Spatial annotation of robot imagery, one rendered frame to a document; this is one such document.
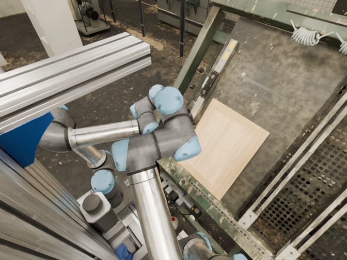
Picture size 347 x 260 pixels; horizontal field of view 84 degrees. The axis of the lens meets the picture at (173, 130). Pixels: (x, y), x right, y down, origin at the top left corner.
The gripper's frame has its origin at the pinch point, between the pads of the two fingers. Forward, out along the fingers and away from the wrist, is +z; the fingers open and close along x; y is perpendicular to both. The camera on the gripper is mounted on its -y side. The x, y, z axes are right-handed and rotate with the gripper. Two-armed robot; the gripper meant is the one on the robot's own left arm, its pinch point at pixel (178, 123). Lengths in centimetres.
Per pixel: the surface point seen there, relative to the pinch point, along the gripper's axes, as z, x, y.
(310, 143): 14, -60, 36
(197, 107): 21.0, 8.7, 19.8
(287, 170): 21, -60, 20
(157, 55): 215, 282, 112
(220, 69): 8.6, 8.0, 47.0
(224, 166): 32.6, -30.5, -0.1
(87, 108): 121, 220, -65
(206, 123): 25.5, -2.9, 15.0
